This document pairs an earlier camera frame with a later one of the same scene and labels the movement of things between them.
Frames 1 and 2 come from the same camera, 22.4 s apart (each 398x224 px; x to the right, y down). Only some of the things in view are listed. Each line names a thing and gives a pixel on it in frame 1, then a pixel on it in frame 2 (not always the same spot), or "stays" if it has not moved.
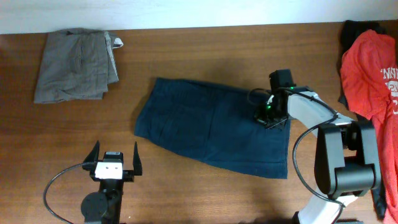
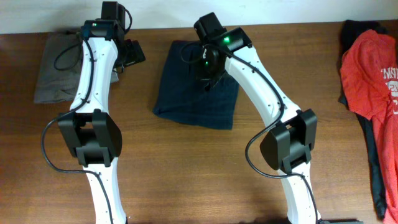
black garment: [352, 28] stays
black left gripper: [129, 175] → [135, 51]
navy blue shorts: [217, 125] → [181, 95]
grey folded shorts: [76, 64] stays
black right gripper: [260, 118] → [203, 73]
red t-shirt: [369, 79] stays
